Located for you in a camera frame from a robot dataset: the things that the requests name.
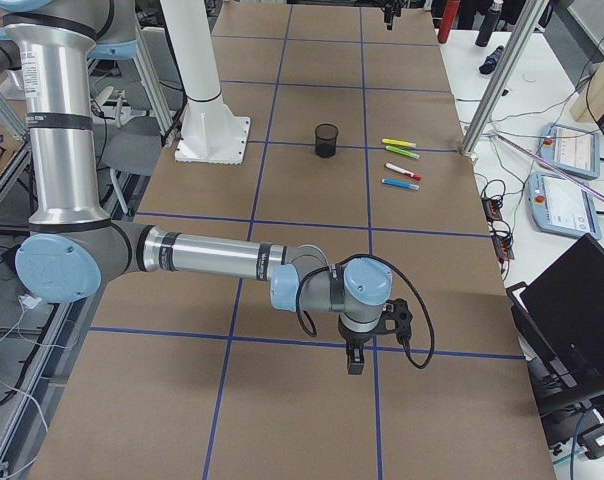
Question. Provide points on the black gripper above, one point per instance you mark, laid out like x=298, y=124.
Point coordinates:
x=355, y=339

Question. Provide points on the blue highlighter pen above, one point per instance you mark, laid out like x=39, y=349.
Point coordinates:
x=400, y=184

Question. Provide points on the red capped white marker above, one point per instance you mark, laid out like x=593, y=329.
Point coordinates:
x=403, y=171

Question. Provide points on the green highlighter pen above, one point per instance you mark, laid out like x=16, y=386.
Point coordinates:
x=403, y=152

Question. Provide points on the yellow highlighter pen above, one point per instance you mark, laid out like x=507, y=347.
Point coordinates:
x=399, y=143

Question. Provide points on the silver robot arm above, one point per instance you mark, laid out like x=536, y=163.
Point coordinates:
x=75, y=247

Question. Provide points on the orange black connector box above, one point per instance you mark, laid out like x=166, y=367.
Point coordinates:
x=492, y=208

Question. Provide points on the black laptop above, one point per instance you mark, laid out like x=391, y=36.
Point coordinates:
x=566, y=302

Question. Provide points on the black mesh pen holder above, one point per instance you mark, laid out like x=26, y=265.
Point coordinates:
x=326, y=140

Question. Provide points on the lower teach pendant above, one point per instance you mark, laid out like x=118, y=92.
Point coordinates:
x=560, y=207

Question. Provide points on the teach pendant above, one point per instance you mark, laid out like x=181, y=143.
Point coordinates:
x=572, y=150
x=560, y=207

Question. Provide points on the upper teach pendant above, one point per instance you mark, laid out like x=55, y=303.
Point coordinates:
x=572, y=150

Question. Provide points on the folded dark umbrella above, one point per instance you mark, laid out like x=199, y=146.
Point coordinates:
x=490, y=63

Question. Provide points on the white power strip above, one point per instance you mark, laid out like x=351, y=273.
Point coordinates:
x=28, y=301

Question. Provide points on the red bottle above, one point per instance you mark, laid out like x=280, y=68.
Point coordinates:
x=447, y=20

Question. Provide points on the black bottle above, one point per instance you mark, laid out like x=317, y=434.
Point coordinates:
x=491, y=18

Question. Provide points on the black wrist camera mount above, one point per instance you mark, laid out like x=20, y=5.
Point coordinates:
x=396, y=319

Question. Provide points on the aluminium frame post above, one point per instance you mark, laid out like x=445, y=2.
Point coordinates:
x=531, y=13

